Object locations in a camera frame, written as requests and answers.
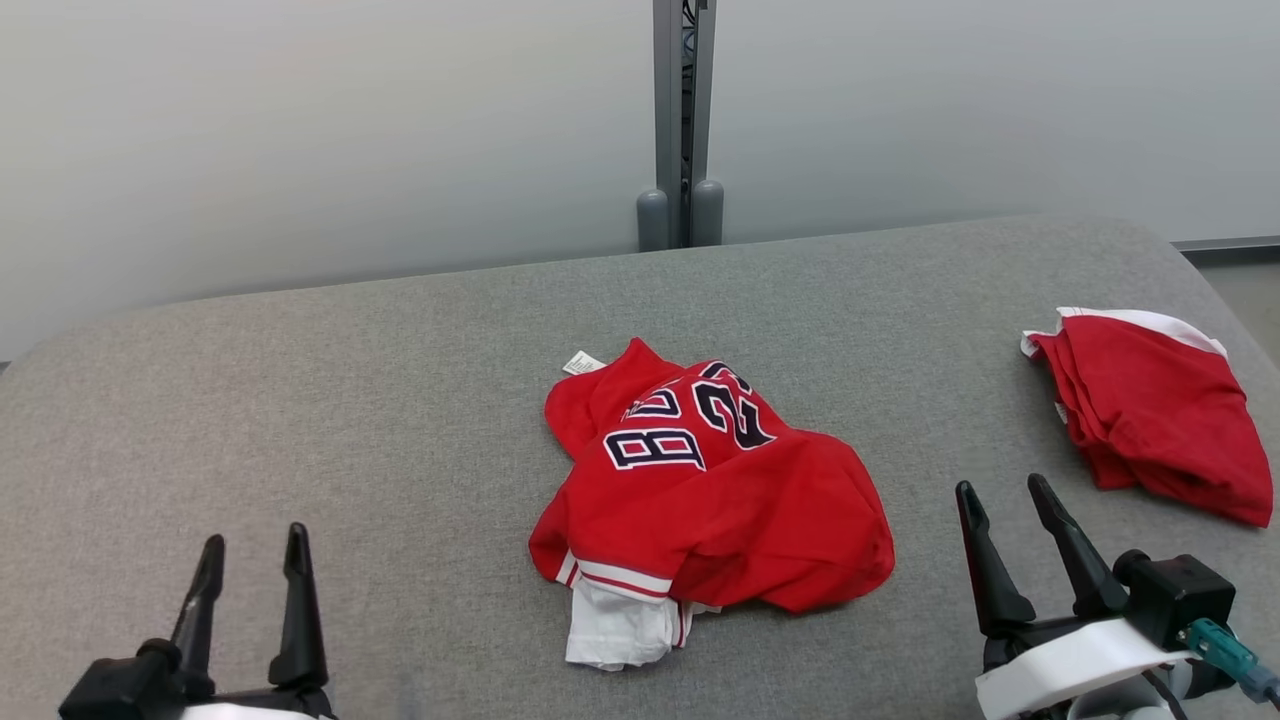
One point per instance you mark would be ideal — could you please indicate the red shorts white waistband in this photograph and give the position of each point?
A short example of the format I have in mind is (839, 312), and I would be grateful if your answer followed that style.
(1160, 420)

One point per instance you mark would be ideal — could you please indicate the teal right camera connector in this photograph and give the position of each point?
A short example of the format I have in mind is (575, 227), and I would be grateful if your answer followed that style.
(1220, 650)

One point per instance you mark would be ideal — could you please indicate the grey cylindrical post cap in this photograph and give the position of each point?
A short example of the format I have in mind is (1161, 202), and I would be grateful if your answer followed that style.
(708, 215)
(652, 220)

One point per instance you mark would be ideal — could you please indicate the grey metal partition post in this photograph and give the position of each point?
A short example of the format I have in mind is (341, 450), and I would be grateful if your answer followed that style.
(668, 100)

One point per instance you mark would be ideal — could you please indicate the red number 23 jersey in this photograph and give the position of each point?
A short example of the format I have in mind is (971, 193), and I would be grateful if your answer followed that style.
(720, 520)

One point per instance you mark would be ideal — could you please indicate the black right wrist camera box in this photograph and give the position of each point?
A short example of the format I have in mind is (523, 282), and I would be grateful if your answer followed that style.
(1175, 595)

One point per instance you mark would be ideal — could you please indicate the dark grey wall skirting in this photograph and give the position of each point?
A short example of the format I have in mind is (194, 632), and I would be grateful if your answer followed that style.
(1230, 246)

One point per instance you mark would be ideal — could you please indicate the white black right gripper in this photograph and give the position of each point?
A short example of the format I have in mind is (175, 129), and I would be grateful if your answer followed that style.
(1070, 660)

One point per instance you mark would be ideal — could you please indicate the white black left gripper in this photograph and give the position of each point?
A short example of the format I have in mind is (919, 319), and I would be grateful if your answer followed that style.
(250, 708)

